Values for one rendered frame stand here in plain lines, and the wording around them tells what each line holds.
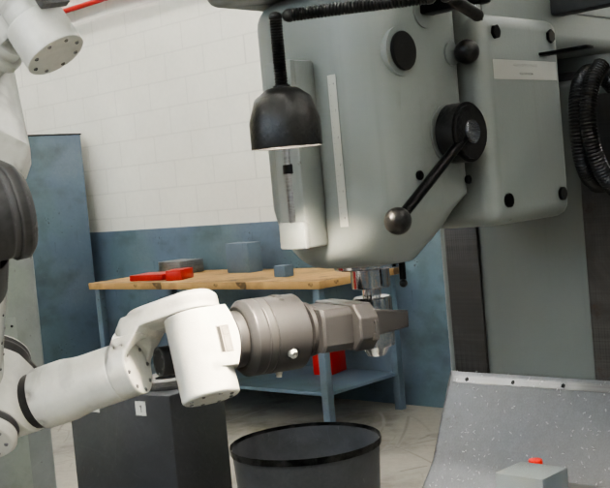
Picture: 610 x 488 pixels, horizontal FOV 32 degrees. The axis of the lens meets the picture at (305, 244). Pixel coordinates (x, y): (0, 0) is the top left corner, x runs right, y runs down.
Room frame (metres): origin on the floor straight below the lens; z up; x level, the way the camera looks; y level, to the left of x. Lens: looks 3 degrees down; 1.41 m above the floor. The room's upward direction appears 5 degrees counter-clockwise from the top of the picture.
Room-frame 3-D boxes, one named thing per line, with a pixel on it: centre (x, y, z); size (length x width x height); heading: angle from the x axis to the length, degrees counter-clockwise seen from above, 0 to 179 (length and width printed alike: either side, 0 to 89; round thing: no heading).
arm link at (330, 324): (1.24, 0.01, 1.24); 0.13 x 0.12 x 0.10; 28
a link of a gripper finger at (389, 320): (1.26, -0.09, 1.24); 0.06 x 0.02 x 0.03; 118
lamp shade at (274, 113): (1.07, 0.01, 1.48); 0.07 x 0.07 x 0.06
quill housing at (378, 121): (1.29, -0.08, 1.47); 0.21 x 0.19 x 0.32; 47
